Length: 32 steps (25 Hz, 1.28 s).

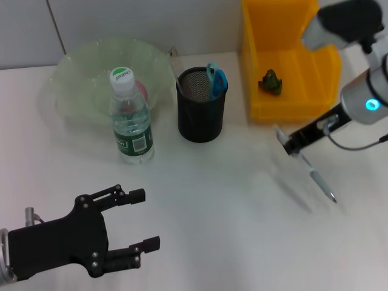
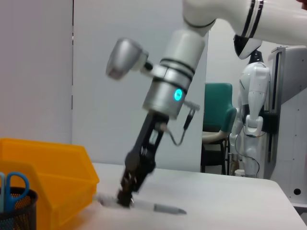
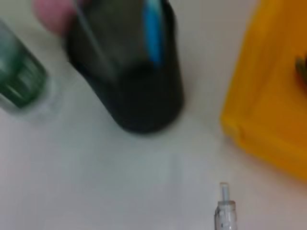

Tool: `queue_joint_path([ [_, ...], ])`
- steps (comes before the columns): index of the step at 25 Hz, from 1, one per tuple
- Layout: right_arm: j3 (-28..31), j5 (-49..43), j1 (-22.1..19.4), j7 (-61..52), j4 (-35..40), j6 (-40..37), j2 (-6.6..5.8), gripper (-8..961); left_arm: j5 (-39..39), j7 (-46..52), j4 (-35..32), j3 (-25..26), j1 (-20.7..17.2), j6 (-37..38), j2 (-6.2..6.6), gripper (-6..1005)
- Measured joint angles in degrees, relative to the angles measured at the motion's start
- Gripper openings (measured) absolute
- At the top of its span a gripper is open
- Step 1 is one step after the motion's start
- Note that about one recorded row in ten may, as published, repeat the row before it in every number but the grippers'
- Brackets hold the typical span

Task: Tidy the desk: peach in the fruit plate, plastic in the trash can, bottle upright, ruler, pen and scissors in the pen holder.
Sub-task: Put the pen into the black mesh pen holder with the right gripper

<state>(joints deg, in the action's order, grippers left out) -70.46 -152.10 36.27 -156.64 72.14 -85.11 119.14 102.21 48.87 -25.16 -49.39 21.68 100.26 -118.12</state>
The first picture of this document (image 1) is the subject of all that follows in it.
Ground pale green plastic bowl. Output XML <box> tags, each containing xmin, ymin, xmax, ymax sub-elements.
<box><xmin>50</xmin><ymin>35</ymin><xmax>170</xmax><ymax>125</ymax></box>

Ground black mesh pen holder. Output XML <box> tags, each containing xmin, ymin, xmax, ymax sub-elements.
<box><xmin>176</xmin><ymin>66</ymin><xmax>229</xmax><ymax>143</ymax></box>

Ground blue scissors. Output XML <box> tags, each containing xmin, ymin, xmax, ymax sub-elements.
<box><xmin>206</xmin><ymin>62</ymin><xmax>229</xmax><ymax>101</ymax></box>

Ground white grey ballpoint pen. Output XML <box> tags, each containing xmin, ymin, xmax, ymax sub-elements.
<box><xmin>274</xmin><ymin>125</ymin><xmax>338</xmax><ymax>204</ymax></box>

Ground clear plastic ruler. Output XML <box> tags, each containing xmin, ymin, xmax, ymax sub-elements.
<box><xmin>168</xmin><ymin>45</ymin><xmax>185</xmax><ymax>98</ymax></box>

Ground yellow plastic storage bin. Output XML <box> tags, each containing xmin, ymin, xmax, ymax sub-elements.
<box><xmin>241</xmin><ymin>0</ymin><xmax>343</xmax><ymax>119</ymax></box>

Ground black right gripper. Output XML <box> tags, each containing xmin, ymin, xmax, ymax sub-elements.
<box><xmin>283</xmin><ymin>102</ymin><xmax>355</xmax><ymax>156</ymax></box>

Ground water bottle green label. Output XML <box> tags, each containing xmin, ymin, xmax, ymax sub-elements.
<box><xmin>109</xmin><ymin>65</ymin><xmax>155</xmax><ymax>166</ymax></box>

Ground grey right wrist cable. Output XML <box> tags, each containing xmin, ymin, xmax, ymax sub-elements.
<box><xmin>322</xmin><ymin>114</ymin><xmax>388</xmax><ymax>150</ymax></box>

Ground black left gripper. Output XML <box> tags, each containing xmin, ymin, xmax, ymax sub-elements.
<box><xmin>8</xmin><ymin>184</ymin><xmax>161</xmax><ymax>281</ymax></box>

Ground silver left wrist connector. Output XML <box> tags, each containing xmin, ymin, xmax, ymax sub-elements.
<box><xmin>24</xmin><ymin>207</ymin><xmax>44</xmax><ymax>227</ymax></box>

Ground green plastic wrapper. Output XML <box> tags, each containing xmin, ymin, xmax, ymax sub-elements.
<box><xmin>257</xmin><ymin>69</ymin><xmax>283</xmax><ymax>95</ymax></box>

